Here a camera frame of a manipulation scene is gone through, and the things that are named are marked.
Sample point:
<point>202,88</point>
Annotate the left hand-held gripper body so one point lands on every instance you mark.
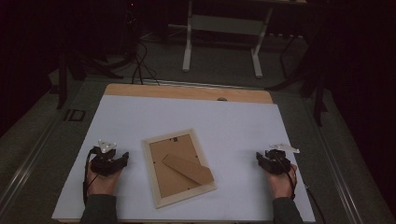
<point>104,161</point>

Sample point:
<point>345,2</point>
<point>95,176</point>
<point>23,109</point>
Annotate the black floor socket box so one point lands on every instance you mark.
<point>74,115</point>

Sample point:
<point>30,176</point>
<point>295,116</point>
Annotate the metal floor rail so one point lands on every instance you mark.
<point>26,163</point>
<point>186,83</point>
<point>339,174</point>

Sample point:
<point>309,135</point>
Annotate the person's left hand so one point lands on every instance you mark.
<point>102,185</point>

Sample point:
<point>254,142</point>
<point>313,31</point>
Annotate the wooden picture frame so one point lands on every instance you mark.
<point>174,174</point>

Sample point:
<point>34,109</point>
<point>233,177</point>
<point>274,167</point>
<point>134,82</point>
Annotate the white metal table frame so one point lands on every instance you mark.
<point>186,46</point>

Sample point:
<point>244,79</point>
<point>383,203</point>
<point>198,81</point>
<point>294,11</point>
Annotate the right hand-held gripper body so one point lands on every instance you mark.
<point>275,163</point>

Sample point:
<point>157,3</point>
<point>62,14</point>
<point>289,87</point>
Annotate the white paper sheet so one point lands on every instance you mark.
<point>218,124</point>

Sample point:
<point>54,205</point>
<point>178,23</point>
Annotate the black tripod stand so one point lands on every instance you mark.
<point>62,81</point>
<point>318,99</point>

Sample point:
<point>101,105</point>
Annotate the person's right hand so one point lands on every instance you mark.
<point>281,185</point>

